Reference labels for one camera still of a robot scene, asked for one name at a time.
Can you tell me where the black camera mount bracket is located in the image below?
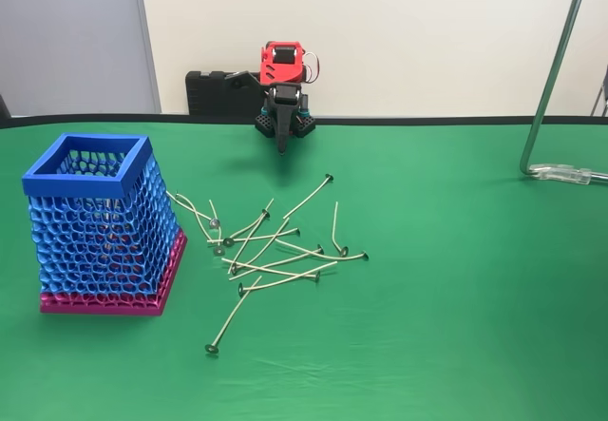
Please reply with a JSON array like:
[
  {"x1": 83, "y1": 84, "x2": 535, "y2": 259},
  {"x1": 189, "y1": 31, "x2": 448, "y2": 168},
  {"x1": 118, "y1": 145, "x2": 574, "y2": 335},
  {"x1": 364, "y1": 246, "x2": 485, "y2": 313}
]
[{"x1": 235, "y1": 69, "x2": 263, "y2": 90}]

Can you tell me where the candle wick with metal base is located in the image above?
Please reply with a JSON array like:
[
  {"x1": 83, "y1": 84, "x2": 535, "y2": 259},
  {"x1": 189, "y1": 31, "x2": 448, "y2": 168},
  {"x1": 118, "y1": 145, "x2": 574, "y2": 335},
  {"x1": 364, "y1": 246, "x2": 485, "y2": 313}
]
[
  {"x1": 206, "y1": 227, "x2": 302, "y2": 245},
  {"x1": 174, "y1": 192, "x2": 220, "y2": 229},
  {"x1": 228, "y1": 244, "x2": 326, "y2": 281},
  {"x1": 275, "y1": 238, "x2": 371, "y2": 263},
  {"x1": 331, "y1": 201, "x2": 350, "y2": 257},
  {"x1": 165, "y1": 190, "x2": 213, "y2": 244},
  {"x1": 222, "y1": 197, "x2": 276, "y2": 247},
  {"x1": 227, "y1": 208, "x2": 271, "y2": 275},
  {"x1": 220, "y1": 257, "x2": 322, "y2": 283},
  {"x1": 237, "y1": 260, "x2": 339, "y2": 296},
  {"x1": 227, "y1": 217, "x2": 292, "y2": 275},
  {"x1": 204, "y1": 276, "x2": 263, "y2": 355},
  {"x1": 282, "y1": 172, "x2": 335, "y2": 220},
  {"x1": 207, "y1": 198, "x2": 225, "y2": 257}
]

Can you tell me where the green cloth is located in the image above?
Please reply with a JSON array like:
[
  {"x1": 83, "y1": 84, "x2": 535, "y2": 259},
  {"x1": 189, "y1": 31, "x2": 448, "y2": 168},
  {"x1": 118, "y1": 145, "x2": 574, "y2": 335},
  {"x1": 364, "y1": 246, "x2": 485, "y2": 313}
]
[{"x1": 0, "y1": 115, "x2": 608, "y2": 421}]

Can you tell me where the silver metal stand pole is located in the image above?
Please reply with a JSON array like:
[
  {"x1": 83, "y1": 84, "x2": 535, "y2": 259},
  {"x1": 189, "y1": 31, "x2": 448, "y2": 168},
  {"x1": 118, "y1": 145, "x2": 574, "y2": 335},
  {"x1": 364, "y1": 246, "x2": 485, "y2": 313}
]
[{"x1": 520, "y1": 0, "x2": 595, "y2": 178}]

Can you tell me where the clear plastic stand foot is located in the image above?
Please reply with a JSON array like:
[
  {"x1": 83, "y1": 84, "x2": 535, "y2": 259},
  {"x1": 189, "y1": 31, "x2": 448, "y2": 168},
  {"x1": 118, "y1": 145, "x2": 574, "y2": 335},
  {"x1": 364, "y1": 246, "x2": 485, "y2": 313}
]
[{"x1": 527, "y1": 163, "x2": 608, "y2": 185}]

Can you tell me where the blue and magenta mesh basket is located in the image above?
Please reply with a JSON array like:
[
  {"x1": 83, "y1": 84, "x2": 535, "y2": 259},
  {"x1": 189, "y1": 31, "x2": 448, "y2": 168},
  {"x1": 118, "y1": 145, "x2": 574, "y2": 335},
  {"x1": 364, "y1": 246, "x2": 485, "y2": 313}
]
[{"x1": 21, "y1": 132, "x2": 189, "y2": 318}]

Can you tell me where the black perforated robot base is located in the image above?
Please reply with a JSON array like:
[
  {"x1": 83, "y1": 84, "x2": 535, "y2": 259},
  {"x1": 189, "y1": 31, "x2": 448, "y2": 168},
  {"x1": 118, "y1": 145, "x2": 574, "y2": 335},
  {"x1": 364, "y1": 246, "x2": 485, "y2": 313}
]
[{"x1": 254, "y1": 92, "x2": 318, "y2": 141}]

